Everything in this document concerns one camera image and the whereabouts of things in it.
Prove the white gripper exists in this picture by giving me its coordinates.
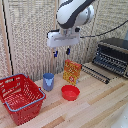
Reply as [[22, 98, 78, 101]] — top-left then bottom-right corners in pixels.
[[46, 27, 82, 59]]

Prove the blue plastic cup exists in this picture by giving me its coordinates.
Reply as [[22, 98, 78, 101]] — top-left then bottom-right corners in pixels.
[[42, 72, 56, 92]]

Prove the orange cracker box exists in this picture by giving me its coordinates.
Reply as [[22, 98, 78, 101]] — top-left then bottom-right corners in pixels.
[[62, 59, 83, 85]]

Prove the beige folding screen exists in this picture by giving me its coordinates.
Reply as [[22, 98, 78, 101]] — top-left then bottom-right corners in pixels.
[[0, 0, 128, 82]]

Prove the black oven rack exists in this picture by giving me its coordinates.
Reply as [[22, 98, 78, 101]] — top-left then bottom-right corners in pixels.
[[80, 63, 112, 85]]

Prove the red plastic bowl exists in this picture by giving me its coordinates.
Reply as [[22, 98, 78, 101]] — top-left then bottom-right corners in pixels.
[[60, 84, 81, 102]]

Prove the red shopping basket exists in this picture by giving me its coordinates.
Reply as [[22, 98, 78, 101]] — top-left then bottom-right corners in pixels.
[[0, 73, 47, 127]]

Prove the black cable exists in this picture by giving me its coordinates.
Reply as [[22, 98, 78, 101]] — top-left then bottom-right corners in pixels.
[[79, 19, 128, 39]]

